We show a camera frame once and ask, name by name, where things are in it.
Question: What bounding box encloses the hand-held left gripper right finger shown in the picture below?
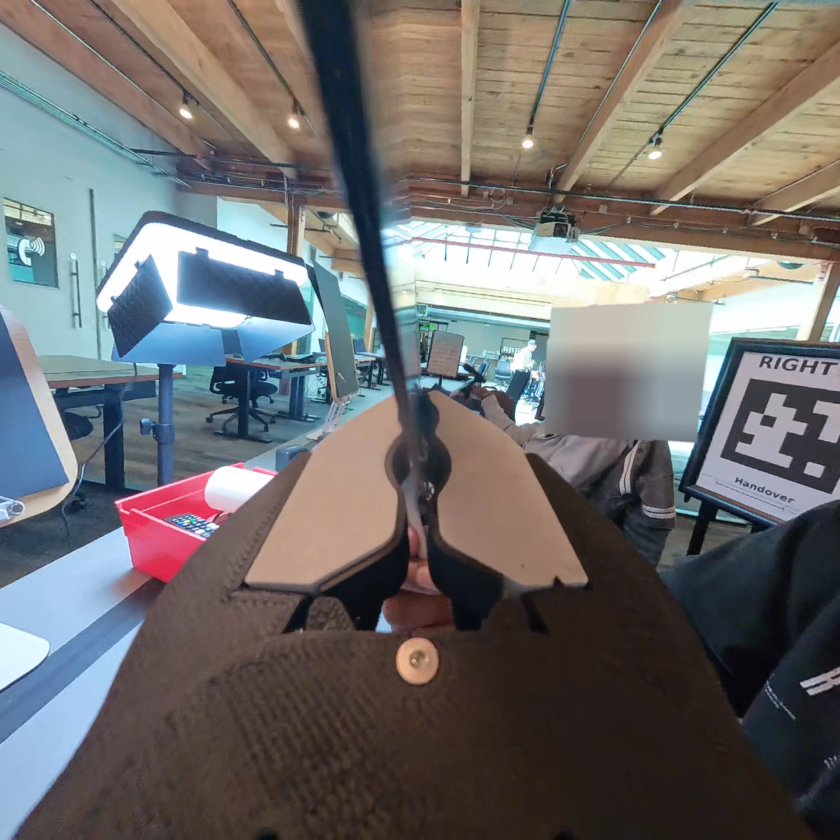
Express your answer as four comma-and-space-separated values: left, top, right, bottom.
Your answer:
427, 392, 589, 601

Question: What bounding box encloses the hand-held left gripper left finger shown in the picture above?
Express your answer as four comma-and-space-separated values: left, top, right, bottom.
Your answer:
244, 394, 411, 592

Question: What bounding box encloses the black bar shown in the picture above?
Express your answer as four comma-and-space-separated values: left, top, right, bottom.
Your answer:
164, 512, 221, 539

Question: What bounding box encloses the red storage bin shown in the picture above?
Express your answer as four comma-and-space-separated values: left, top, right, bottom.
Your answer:
115, 462, 277, 584

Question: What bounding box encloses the thin black rod tool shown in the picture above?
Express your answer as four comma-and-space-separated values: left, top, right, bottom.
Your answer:
298, 0, 434, 473

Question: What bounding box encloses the person's right hand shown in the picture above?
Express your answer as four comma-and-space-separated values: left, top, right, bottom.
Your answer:
381, 518, 455, 634

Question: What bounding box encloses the wooden office desk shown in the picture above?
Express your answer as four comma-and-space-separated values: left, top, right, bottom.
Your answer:
39, 354, 185, 490
226, 353, 329, 421

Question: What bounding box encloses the grey board on stand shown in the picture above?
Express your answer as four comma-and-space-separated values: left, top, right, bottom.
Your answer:
307, 259, 362, 441

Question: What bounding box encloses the brown whiteboard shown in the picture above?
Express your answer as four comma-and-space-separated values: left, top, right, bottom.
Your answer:
427, 330, 466, 378

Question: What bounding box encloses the black light stand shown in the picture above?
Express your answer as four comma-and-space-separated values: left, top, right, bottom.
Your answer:
139, 363, 185, 487

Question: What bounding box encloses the studio light panel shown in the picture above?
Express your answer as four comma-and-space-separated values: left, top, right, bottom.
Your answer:
95, 211, 316, 366

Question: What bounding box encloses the framed marker sign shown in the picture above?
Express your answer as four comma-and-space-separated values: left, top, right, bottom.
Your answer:
679, 338, 840, 555

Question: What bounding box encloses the ceiling projector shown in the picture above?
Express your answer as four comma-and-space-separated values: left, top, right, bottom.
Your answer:
528, 209, 581, 253

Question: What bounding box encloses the white board stand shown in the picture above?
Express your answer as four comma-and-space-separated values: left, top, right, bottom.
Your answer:
0, 495, 50, 693

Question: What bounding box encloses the phone icon wall panel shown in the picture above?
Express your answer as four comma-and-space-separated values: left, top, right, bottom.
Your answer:
3, 198, 59, 288

